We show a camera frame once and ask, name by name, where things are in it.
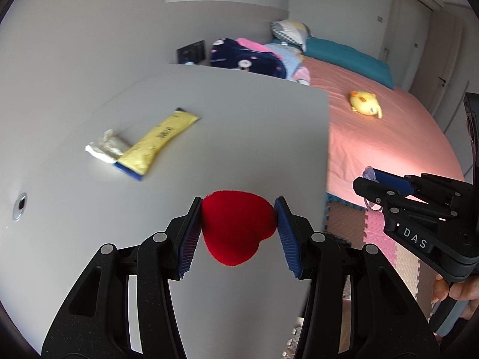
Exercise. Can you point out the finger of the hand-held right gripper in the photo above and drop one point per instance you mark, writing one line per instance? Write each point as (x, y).
(374, 190)
(393, 181)

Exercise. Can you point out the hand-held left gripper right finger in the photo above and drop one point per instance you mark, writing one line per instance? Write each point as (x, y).
(290, 246)

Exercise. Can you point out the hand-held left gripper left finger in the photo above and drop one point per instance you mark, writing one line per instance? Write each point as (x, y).
(189, 246)

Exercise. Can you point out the red heart plush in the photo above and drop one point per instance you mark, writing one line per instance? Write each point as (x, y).
(232, 228)

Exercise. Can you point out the person's right hand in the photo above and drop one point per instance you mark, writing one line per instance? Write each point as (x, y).
(466, 292)

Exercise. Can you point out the bed with pink sheet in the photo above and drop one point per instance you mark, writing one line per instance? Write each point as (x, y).
(374, 138)

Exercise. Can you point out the pink and beige foam mat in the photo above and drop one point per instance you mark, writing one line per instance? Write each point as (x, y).
(370, 239)

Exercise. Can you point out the yellow duck plush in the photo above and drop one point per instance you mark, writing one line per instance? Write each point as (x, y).
(363, 103)

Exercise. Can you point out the dark upright panel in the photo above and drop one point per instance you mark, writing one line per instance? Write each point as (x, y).
(472, 134)

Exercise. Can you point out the yellow snack packet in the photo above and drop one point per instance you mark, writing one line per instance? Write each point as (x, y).
(157, 138)

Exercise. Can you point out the crumpled white wrapper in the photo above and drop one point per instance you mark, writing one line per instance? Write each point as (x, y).
(106, 147)

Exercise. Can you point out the teal pillow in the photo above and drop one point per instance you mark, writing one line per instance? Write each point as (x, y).
(348, 60)

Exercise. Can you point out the grey wardrobe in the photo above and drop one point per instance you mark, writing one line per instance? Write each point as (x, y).
(419, 45)

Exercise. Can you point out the light blue printed cloth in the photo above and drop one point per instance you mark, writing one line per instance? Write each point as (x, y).
(293, 63)

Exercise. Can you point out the checkered pillow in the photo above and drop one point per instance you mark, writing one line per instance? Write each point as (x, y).
(292, 33)

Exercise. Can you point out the navy printed blanket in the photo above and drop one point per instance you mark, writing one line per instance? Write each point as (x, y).
(243, 61)

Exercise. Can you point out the pink cloth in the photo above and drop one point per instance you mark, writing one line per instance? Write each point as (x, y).
(250, 43)

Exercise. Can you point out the black wall socket panel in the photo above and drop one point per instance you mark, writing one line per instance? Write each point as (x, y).
(191, 52)

